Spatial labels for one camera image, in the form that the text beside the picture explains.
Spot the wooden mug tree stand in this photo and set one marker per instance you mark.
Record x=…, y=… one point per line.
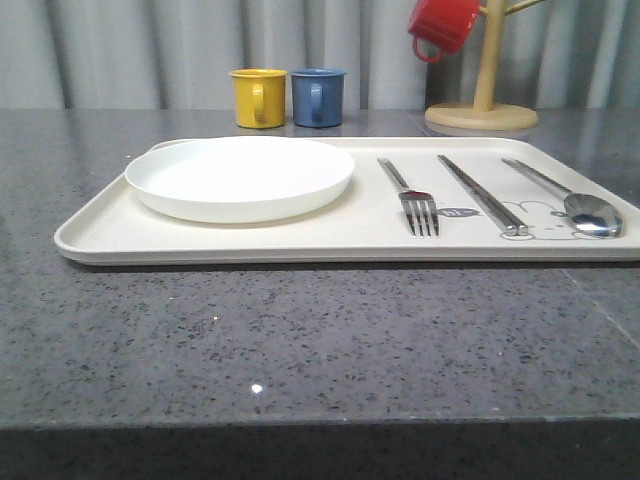
x=484, y=113

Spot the silver metal fork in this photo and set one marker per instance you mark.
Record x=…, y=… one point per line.
x=419, y=208

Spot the yellow enamel mug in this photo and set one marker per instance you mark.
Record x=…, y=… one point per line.
x=259, y=96

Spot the white round plate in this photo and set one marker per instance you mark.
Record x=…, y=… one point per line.
x=234, y=180

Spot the red enamel mug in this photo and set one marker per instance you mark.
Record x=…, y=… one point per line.
x=446, y=24

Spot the beige rabbit serving tray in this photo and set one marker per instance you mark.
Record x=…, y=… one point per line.
x=488, y=212

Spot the blue enamel mug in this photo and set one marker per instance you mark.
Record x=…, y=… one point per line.
x=317, y=97

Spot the silver metal spoon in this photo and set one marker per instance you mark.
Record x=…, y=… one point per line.
x=590, y=214

